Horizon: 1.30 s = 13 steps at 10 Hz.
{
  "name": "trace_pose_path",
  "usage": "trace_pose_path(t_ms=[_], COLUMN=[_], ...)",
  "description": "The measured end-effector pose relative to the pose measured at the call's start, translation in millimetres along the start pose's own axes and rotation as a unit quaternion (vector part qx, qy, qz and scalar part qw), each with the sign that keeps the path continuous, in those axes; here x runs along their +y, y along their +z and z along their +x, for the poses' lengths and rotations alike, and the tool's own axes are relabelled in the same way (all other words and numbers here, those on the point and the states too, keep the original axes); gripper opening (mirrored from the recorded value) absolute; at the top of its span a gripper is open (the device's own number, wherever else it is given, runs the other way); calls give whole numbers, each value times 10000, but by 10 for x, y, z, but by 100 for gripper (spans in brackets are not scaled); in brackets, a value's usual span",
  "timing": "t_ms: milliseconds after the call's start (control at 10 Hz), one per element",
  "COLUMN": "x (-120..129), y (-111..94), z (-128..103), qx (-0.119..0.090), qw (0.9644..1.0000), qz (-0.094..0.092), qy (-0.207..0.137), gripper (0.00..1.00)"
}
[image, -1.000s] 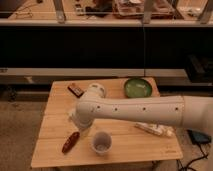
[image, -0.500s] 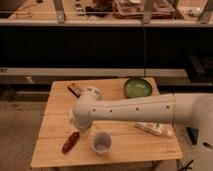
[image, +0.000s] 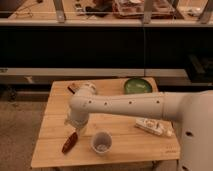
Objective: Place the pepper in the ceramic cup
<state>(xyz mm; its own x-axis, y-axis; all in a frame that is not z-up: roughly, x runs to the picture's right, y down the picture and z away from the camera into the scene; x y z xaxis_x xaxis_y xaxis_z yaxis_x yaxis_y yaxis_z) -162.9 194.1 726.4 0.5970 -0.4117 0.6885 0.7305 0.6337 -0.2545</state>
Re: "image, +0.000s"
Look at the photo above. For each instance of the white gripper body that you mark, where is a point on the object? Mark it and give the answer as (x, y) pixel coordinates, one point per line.
(81, 131)

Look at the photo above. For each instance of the green bowl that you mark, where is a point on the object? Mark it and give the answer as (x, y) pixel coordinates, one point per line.
(137, 86)

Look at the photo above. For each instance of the wooden table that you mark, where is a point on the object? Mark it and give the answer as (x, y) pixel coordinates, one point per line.
(129, 143)

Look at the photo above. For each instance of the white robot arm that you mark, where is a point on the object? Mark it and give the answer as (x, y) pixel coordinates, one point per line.
(194, 110)

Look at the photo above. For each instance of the brown chocolate bar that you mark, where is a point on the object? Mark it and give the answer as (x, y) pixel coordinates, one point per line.
(73, 88)

